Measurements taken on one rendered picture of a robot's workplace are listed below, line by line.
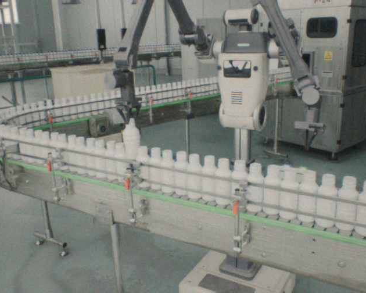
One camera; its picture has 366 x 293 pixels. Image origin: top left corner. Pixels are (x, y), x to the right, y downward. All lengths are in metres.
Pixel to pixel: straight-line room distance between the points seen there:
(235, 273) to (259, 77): 1.11
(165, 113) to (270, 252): 2.30
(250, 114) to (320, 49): 3.14
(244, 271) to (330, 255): 1.03
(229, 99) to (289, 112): 3.39
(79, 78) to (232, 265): 3.86
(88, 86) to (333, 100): 3.29
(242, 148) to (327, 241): 0.87
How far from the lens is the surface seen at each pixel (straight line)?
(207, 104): 3.77
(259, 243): 1.34
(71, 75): 5.42
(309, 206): 1.26
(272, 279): 2.27
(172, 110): 3.48
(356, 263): 1.28
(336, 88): 4.86
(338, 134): 4.97
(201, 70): 7.47
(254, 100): 1.86
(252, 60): 1.83
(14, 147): 2.08
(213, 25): 7.68
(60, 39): 12.33
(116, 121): 2.95
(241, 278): 2.25
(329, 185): 1.22
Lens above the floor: 1.59
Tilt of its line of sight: 17 degrees down
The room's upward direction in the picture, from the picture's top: 2 degrees counter-clockwise
